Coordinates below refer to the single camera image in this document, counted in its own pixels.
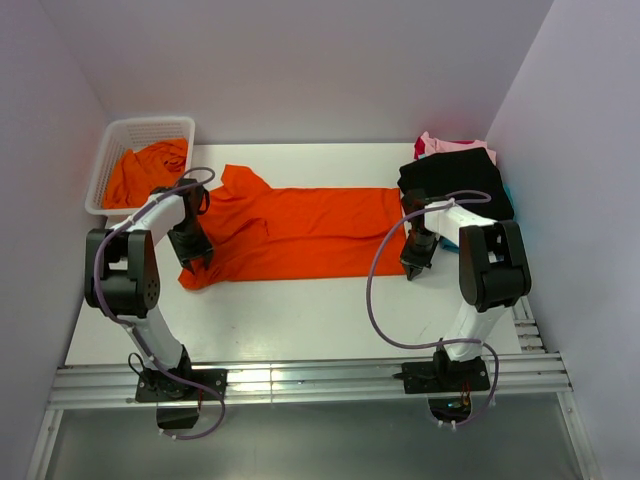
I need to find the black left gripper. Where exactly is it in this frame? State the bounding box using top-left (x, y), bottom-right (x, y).
top-left (167, 218), bottom-right (213, 273)

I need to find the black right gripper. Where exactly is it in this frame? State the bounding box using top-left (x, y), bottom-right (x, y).
top-left (401, 229), bottom-right (440, 281)

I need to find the orange t-shirt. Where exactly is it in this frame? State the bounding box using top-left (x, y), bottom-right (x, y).
top-left (102, 138), bottom-right (188, 209)
top-left (178, 165), bottom-right (405, 291)

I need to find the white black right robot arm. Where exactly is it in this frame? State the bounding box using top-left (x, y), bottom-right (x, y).
top-left (394, 189), bottom-right (531, 394)

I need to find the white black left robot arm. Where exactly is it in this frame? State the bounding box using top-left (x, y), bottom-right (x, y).
top-left (84, 178), bottom-right (220, 400)

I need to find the teal folded t-shirt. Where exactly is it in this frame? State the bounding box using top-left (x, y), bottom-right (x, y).
top-left (440, 184), bottom-right (516, 254)

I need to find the orange t-shirt in basket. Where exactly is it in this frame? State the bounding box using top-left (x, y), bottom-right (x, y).
top-left (102, 138), bottom-right (188, 209)

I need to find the black folded t-shirt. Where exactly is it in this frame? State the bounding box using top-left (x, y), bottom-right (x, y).
top-left (397, 147), bottom-right (515, 221)

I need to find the pink folded t-shirt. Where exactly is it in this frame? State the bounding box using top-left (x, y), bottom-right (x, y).
top-left (413, 131), bottom-right (497, 165)

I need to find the white plastic laundry basket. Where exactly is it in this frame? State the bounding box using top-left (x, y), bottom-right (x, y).
top-left (85, 116), bottom-right (195, 216)

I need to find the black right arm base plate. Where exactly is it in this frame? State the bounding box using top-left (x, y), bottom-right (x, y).
top-left (392, 360), bottom-right (491, 394)

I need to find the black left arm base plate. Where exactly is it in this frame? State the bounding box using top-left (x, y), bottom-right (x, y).
top-left (135, 369), bottom-right (228, 403)

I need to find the aluminium table frame rail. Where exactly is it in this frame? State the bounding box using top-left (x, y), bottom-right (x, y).
top-left (27, 278), bottom-right (601, 479)

